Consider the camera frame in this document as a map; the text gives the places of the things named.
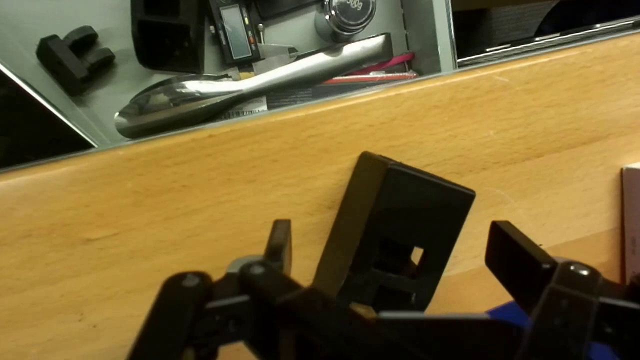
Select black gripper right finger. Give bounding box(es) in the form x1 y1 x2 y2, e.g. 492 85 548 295
484 220 640 360

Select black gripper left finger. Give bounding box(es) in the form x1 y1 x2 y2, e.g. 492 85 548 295
127 218 377 360

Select black cube block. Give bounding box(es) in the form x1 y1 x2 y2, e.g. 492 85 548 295
313 152 476 311

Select metal drawer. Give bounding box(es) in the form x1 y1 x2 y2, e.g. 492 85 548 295
0 0 463 172

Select black block in drawer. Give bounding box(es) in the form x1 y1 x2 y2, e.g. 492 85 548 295
130 0 205 74

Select silver ratchet wrench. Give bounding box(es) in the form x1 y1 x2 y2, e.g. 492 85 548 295
114 32 393 138

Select small black clip part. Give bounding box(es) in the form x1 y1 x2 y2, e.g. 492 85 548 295
36 26 117 93

